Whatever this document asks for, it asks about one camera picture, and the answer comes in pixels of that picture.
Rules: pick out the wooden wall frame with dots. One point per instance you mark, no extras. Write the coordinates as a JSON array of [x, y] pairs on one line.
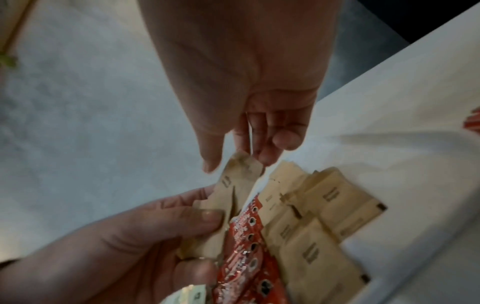
[[15, 23]]

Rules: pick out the person's left hand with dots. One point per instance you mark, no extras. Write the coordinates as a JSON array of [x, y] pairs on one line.
[[112, 252]]

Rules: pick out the brown sugar packet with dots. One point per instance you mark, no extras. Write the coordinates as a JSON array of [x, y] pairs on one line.
[[206, 243], [242, 172]]

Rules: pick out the rows of laid tea bags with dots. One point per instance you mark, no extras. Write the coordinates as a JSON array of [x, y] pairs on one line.
[[187, 295]]

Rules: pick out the red Nescafe coffee sticks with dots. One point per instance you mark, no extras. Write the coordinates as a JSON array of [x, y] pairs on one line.
[[243, 258]]

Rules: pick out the rows of laid sugar packets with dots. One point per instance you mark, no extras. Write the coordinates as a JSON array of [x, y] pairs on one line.
[[330, 202]]

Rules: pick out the green hanging plant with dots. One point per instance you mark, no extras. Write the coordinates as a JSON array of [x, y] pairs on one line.
[[7, 61]]

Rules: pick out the white tray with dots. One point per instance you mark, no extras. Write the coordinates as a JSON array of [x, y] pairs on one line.
[[412, 178]]

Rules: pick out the person's right hand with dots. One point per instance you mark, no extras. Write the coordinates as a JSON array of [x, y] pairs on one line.
[[243, 59]]

